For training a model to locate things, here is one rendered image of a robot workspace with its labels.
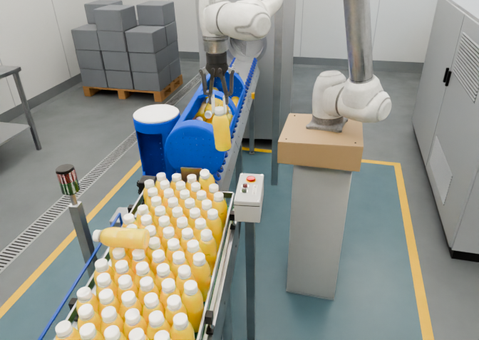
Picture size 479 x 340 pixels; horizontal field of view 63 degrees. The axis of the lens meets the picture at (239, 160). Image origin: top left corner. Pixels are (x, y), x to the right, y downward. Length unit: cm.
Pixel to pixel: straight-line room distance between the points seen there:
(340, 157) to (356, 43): 51
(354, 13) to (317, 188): 89
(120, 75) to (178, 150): 391
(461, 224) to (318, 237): 106
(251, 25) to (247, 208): 67
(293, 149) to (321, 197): 38
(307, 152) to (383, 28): 509
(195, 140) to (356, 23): 84
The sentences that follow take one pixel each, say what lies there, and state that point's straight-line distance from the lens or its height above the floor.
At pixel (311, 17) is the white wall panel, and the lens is 679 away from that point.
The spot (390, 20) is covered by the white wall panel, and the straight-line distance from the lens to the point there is 680.
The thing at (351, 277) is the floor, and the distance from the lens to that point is 278.
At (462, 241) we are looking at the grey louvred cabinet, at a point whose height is 16.
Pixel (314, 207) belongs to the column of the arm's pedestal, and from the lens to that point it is 216.
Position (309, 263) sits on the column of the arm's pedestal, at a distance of 243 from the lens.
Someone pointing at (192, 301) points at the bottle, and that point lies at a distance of 123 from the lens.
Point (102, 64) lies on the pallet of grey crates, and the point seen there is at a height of 48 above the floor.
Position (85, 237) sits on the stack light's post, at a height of 95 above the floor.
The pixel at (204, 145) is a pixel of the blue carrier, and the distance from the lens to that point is 181.
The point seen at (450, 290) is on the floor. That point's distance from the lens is 292.
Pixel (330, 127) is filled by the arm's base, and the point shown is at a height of 114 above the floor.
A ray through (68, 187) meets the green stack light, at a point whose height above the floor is 119.
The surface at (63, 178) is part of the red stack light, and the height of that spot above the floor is 123.
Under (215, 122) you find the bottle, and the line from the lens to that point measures 151.
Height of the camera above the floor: 197
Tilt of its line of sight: 30 degrees down
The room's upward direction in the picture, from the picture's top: 1 degrees counter-clockwise
